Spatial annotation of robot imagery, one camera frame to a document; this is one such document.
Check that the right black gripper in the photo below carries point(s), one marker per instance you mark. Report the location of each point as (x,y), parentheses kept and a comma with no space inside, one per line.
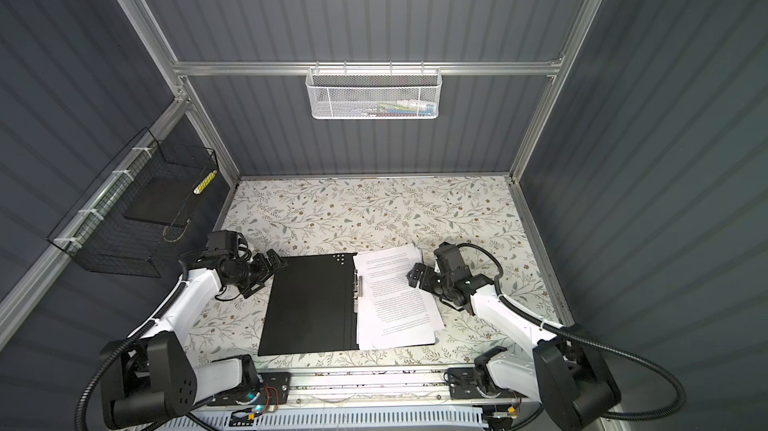
(426,281)

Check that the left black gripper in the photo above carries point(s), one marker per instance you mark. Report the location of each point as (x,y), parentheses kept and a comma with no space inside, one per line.
(258,260)

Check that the printed paper sheet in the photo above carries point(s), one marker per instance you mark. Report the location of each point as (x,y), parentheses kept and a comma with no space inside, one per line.
(383,272)
(395,320)

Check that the red folder black inside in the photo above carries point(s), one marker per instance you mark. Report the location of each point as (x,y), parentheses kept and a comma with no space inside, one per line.
(312,307)

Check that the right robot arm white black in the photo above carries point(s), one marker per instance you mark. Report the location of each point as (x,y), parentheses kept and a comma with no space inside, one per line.
(569,380)

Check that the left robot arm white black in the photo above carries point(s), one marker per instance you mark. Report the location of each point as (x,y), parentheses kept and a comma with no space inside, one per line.
(162,335)

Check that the yellow green marker pen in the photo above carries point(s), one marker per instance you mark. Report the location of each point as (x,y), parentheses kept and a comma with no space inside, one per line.
(205,182)

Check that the black pad in basket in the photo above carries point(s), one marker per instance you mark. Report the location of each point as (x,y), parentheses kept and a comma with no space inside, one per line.
(166,202)

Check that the pens in white basket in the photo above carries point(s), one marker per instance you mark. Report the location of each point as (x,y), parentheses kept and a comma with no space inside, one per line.
(401,108)

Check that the aluminium front rail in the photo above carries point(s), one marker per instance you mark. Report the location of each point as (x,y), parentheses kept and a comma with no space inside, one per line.
(360,383)

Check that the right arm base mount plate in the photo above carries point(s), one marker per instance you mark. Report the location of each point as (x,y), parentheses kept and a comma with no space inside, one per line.
(463,384)

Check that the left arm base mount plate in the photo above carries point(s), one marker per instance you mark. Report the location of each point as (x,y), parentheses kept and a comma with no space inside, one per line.
(273,390)

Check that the black wire mesh basket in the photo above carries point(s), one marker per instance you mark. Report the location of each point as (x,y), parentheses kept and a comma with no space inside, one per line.
(95,234)

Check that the white wire mesh basket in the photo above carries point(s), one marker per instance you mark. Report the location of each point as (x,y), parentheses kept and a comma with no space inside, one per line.
(338,96)

